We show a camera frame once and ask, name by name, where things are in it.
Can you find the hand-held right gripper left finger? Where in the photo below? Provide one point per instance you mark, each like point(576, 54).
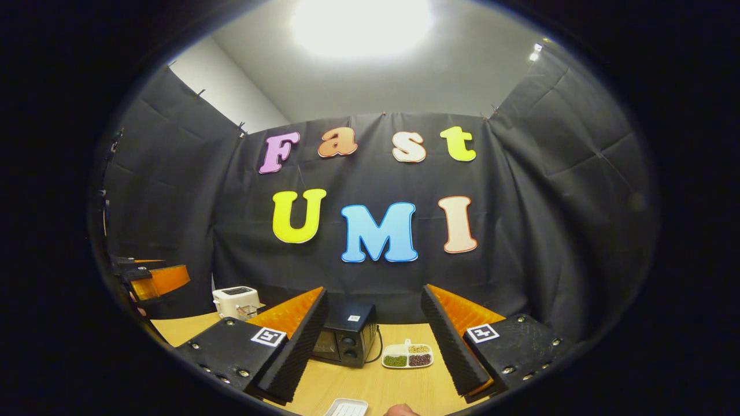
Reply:
point(300, 352)

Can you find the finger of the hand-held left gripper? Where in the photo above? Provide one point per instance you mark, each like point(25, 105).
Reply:
point(141, 262)
point(167, 278)

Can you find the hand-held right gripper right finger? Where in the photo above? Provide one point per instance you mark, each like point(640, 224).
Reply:
point(451, 352)

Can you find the black electric oven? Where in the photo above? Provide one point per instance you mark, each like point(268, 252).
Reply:
point(350, 341)

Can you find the white divided bean dish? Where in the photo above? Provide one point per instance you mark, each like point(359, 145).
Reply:
point(407, 355)

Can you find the clear utensil holder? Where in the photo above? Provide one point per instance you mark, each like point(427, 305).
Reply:
point(247, 312)

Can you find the white toaster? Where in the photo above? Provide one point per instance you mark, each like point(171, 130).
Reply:
point(234, 300)

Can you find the white ribbed tray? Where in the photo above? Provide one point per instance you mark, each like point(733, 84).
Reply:
point(347, 408)

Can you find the black backdrop cloth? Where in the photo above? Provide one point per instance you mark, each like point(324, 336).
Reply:
point(549, 231)

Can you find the small ceiling light panel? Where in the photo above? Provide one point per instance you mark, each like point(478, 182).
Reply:
point(536, 53)

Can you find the large ceiling light panel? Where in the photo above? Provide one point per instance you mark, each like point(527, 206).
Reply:
point(361, 23)

